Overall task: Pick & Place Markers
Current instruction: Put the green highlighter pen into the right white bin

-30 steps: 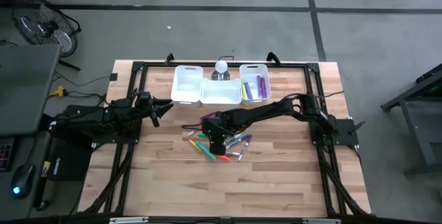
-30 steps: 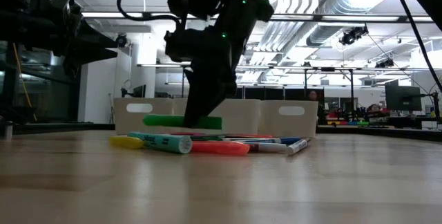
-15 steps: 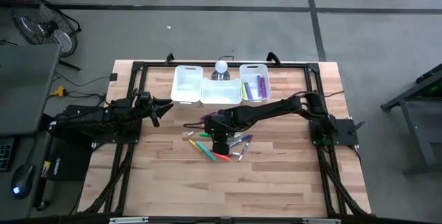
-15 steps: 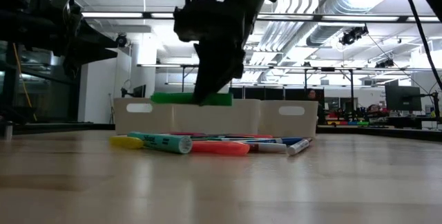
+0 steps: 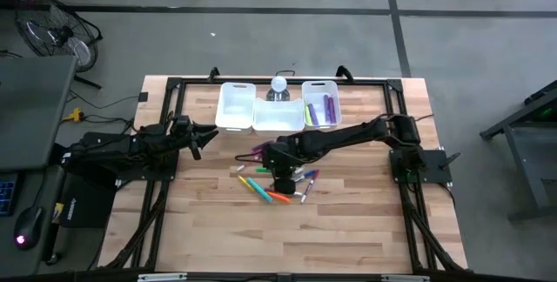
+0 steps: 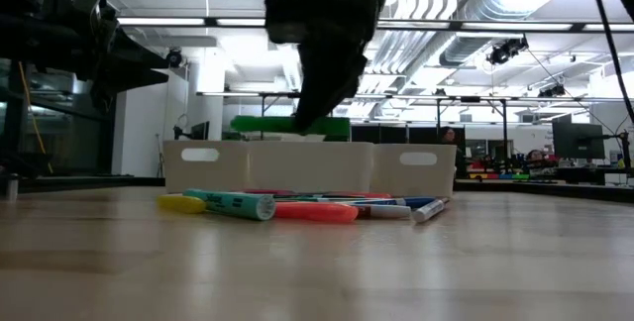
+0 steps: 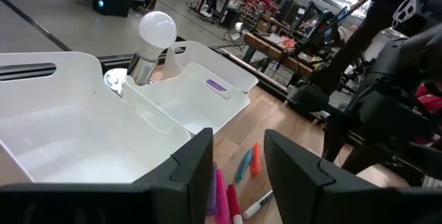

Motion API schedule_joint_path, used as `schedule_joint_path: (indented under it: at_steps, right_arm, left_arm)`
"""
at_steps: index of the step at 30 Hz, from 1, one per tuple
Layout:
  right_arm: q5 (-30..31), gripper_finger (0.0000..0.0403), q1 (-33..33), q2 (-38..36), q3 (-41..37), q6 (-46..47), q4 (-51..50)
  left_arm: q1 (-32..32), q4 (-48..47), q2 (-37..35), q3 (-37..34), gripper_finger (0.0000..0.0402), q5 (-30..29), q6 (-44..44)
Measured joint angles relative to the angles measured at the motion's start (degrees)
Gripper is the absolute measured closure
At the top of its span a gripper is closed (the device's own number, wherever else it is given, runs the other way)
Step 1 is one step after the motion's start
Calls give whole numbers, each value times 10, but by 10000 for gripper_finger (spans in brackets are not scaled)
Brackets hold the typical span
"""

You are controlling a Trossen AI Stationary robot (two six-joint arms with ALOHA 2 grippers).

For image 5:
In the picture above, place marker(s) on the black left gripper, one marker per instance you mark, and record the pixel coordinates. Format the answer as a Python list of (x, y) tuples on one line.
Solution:
[(185, 136)]

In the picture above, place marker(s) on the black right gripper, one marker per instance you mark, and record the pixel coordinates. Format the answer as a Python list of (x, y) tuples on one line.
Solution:
[(285, 156)]

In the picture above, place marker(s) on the orange stubby highlighter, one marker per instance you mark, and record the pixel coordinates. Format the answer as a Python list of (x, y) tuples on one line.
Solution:
[(280, 197)]

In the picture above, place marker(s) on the brown thin marker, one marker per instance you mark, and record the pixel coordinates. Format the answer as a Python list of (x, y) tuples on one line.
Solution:
[(298, 194)]

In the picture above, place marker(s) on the green thin marker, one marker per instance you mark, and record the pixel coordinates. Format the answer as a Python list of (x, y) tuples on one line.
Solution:
[(299, 169)]

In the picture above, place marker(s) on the teal highlighter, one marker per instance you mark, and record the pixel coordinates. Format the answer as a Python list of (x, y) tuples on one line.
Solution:
[(260, 190)]

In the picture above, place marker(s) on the green highlighter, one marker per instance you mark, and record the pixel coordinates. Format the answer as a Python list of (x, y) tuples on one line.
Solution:
[(262, 169)]

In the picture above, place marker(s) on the blue thin marker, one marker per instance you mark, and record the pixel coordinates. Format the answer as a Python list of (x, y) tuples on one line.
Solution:
[(310, 173)]

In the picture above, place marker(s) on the yellow stubby highlighter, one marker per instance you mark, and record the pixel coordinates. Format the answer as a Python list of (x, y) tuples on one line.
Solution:
[(246, 183)]

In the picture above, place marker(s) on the dark purple stubby highlighter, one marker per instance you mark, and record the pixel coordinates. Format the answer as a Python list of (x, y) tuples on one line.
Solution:
[(263, 145)]

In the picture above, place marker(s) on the magenta capped thin marker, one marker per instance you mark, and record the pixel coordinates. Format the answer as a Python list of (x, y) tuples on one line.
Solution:
[(240, 168)]

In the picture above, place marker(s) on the yellow-green highlighter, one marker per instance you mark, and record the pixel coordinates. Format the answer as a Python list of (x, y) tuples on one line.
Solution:
[(308, 116)]

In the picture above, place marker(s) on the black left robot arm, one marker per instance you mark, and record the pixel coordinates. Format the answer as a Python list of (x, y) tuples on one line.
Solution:
[(113, 151)]

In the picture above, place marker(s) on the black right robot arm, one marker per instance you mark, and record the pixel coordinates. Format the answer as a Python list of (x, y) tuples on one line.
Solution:
[(348, 136)]

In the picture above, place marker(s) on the white plastic bin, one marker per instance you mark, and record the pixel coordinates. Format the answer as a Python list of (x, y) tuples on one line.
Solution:
[(235, 108), (321, 88), (278, 118)]

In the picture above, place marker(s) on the small black box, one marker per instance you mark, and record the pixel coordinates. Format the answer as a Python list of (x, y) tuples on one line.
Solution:
[(143, 97)]

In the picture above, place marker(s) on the chrome lamp base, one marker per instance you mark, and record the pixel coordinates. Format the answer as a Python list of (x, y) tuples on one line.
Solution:
[(278, 96)]

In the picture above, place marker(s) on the white light bulb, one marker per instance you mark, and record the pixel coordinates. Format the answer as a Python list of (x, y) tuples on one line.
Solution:
[(279, 84)]

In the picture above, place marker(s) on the yellow plug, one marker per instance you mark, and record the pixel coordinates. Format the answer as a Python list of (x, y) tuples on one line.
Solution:
[(76, 115)]

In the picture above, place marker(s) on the black printed bag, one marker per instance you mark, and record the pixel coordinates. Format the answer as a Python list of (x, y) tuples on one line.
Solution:
[(91, 203)]

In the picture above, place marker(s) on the yellow label tag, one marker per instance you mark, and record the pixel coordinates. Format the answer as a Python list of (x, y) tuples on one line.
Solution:
[(58, 211)]

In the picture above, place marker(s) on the grey side table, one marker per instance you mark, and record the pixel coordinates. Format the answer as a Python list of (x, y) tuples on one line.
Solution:
[(43, 186)]

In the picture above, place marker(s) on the black floor fan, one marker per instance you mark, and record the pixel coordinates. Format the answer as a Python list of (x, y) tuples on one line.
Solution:
[(65, 34)]

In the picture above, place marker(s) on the grey desk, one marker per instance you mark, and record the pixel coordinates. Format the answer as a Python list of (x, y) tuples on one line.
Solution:
[(35, 108)]

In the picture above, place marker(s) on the black computer mouse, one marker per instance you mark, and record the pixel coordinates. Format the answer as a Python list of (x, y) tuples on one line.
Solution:
[(28, 225)]

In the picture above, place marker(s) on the backlit keyboard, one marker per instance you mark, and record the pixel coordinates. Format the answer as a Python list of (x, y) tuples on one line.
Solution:
[(6, 197)]

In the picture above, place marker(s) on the grey metal cart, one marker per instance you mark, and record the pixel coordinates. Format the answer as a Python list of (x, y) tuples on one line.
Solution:
[(525, 164)]

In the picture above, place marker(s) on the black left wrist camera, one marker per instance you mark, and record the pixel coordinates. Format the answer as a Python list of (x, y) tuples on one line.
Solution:
[(183, 122)]

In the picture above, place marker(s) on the black aluminium table frame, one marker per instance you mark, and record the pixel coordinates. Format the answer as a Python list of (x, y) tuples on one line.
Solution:
[(200, 81)]

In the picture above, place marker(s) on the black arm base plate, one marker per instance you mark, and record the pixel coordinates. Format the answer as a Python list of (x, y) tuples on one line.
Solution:
[(435, 164), (143, 174)]

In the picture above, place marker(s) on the silver bracket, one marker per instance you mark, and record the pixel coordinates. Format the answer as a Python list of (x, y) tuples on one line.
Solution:
[(404, 278), (161, 277)]

